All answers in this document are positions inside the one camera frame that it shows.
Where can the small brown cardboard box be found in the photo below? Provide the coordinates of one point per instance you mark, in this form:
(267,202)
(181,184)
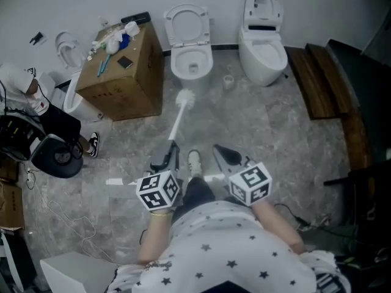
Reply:
(10,206)

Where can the blue cloth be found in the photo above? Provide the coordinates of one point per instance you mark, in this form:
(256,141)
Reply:
(123,43)

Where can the white plastic drain pipe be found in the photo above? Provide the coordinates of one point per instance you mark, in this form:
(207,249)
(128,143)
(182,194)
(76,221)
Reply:
(102,43)

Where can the white toilet brush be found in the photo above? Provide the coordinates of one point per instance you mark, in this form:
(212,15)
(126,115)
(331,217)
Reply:
(185,98)

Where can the black equipment rack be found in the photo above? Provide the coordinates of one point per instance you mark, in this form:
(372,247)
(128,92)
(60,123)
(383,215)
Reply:
(366,209)

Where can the white slim-seat toilet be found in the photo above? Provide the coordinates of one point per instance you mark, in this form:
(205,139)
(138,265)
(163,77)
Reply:
(73,102)

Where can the black smartphone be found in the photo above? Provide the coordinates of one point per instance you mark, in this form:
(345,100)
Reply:
(125,62)

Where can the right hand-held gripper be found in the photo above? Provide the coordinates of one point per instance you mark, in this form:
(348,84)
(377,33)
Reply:
(250,183)

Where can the large brown cardboard box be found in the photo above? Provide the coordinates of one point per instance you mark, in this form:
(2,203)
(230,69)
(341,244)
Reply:
(122,84)

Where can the white tape roll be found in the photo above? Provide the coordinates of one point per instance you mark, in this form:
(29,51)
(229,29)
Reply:
(228,82)

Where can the dark wooden step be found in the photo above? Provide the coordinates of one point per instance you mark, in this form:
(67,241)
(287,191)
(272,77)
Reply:
(317,84)

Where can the person's black trousers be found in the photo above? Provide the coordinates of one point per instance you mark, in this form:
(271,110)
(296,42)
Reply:
(198,194)

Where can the white toilet paper roll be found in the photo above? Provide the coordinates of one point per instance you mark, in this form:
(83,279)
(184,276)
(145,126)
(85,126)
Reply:
(132,28)

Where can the white oval smart toilet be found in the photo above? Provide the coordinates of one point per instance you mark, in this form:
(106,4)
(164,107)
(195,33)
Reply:
(262,63)

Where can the white box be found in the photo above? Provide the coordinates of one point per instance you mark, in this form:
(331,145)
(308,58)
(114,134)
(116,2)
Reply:
(76,273)

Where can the black curved platform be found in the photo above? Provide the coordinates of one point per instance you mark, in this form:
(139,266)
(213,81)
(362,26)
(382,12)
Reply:
(366,87)

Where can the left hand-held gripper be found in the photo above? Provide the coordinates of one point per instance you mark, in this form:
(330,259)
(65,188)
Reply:
(159,191)

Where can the black equipment case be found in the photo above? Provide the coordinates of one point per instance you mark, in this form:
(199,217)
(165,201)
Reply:
(15,133)

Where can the white cloth bundle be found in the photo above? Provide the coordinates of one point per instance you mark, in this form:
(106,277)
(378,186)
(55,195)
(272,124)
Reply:
(112,46)

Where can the person's right forearm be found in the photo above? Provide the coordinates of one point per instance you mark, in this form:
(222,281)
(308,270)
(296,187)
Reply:
(275,221)

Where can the person's left forearm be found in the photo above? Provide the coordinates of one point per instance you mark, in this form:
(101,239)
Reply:
(152,240)

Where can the round black white appliance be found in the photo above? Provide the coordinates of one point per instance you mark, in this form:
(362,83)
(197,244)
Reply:
(46,160)

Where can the small white fitting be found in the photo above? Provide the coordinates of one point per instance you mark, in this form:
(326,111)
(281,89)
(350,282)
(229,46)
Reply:
(91,54)

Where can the clear plastic bottle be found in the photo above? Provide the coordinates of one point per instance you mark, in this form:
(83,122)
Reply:
(104,21)

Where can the white square-tank toilet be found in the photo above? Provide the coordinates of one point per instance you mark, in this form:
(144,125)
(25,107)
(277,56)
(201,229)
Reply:
(187,23)

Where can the white star-print shirt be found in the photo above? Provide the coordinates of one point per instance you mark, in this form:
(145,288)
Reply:
(229,249)

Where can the black wall fitting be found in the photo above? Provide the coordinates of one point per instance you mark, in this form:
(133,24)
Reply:
(36,38)

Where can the person's white shoe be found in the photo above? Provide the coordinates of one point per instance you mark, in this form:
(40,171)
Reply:
(194,163)

